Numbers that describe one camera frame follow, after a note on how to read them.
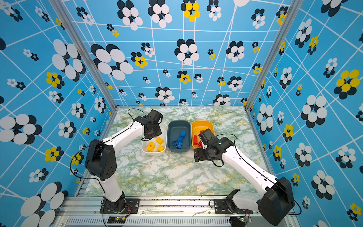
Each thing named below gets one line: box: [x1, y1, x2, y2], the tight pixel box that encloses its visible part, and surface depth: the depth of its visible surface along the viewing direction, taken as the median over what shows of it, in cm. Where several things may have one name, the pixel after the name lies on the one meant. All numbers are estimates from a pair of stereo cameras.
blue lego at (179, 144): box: [176, 140, 183, 149], surface depth 98 cm
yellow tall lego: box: [156, 145, 165, 152], surface depth 95 cm
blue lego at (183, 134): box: [180, 130, 186, 138], surface depth 101 cm
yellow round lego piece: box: [146, 141, 156, 153], surface depth 95 cm
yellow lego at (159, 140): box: [155, 137, 165, 145], surface depth 99 cm
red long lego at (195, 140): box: [193, 135, 199, 146], surface depth 98 cm
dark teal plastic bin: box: [166, 120, 192, 153], surface depth 102 cm
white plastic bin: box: [141, 122, 168, 156], surface depth 96 cm
